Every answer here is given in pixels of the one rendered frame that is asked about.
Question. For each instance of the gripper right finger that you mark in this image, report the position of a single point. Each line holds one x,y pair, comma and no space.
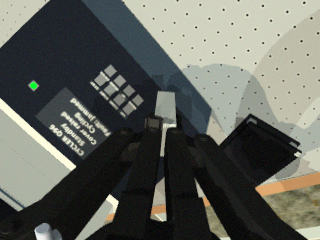
242,211

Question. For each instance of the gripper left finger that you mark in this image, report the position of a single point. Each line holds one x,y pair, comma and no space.
68,207

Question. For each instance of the grey and dark blue benchtop lab instrument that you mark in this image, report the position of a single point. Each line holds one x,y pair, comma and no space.
54,111

